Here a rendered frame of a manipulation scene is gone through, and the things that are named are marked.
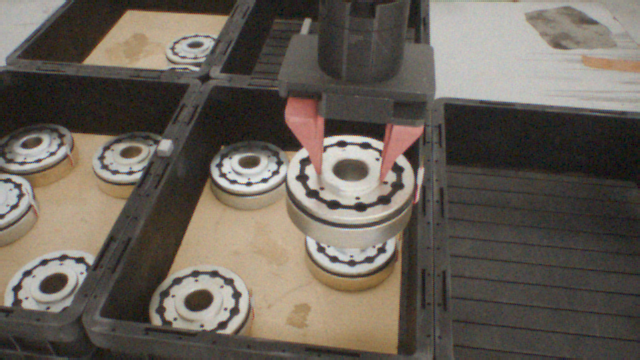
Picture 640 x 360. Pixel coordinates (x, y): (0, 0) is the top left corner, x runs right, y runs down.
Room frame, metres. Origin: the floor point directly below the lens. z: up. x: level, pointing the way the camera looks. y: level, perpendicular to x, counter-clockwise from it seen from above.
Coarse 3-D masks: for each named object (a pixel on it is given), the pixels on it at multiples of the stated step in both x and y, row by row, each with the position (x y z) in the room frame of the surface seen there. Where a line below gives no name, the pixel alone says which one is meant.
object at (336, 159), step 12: (336, 156) 0.37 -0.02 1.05; (348, 156) 0.37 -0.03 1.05; (360, 156) 0.37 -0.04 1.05; (324, 168) 0.35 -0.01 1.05; (372, 168) 0.35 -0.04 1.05; (324, 180) 0.34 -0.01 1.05; (336, 180) 0.34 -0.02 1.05; (372, 180) 0.34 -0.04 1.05; (348, 192) 0.33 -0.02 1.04; (360, 192) 0.33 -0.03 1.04
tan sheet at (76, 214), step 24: (96, 144) 0.66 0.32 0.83; (48, 192) 0.56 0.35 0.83; (72, 192) 0.56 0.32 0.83; (96, 192) 0.56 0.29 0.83; (48, 216) 0.52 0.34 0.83; (72, 216) 0.52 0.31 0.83; (96, 216) 0.52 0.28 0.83; (24, 240) 0.48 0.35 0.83; (48, 240) 0.48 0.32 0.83; (72, 240) 0.48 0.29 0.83; (96, 240) 0.48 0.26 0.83; (0, 264) 0.44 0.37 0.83; (24, 264) 0.44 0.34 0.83; (0, 288) 0.40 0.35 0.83
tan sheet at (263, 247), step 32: (288, 160) 0.63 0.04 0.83; (192, 224) 0.50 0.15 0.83; (224, 224) 0.50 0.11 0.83; (256, 224) 0.50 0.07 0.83; (288, 224) 0.50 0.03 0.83; (192, 256) 0.45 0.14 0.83; (224, 256) 0.45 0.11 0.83; (256, 256) 0.45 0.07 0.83; (288, 256) 0.45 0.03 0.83; (256, 288) 0.40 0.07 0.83; (288, 288) 0.40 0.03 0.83; (320, 288) 0.40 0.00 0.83; (384, 288) 0.40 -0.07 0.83; (256, 320) 0.36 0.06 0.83; (288, 320) 0.36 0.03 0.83; (320, 320) 0.36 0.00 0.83; (352, 320) 0.36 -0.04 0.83; (384, 320) 0.36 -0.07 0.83
